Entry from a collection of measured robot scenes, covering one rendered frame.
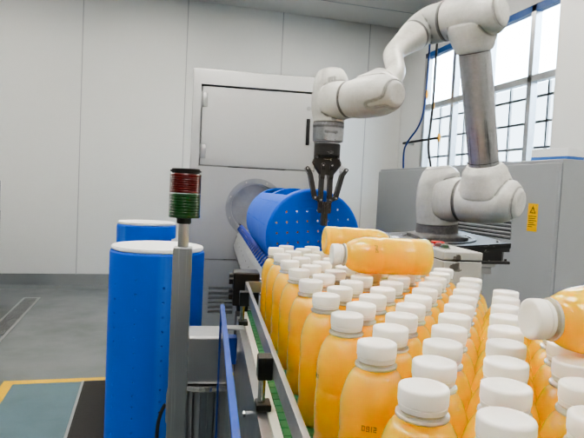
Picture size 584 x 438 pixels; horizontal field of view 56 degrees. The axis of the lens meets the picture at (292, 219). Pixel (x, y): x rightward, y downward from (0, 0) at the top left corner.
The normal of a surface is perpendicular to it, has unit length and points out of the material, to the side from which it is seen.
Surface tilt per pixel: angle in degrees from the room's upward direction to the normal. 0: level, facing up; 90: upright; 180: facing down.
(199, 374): 90
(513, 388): 0
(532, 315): 90
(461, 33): 114
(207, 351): 90
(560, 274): 90
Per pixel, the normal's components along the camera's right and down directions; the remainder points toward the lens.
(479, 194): -0.65, 0.27
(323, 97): -0.68, 0.00
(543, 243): -0.96, -0.04
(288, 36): 0.26, 0.07
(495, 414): 0.05, -1.00
